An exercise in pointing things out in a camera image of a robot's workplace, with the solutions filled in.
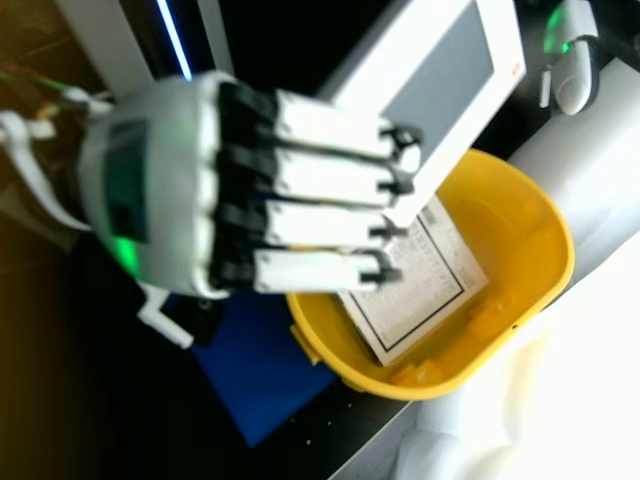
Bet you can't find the white box with dark panel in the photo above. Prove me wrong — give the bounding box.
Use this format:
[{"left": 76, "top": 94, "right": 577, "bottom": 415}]
[{"left": 319, "top": 0, "right": 526, "bottom": 231}]

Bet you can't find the yellow plastic bucket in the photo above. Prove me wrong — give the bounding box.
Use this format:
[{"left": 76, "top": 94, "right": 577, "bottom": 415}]
[{"left": 287, "top": 148, "right": 575, "bottom": 401}]

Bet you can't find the silver column with blue light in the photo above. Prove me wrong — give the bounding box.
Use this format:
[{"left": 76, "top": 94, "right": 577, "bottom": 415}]
[{"left": 54, "top": 0, "right": 236, "bottom": 101}]

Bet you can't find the blue box with label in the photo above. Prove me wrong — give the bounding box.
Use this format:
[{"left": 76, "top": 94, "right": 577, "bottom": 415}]
[{"left": 339, "top": 194, "right": 491, "bottom": 366}]

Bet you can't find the blue platform board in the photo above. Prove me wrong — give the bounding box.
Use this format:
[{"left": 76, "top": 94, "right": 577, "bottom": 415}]
[{"left": 164, "top": 292, "right": 339, "bottom": 449}]

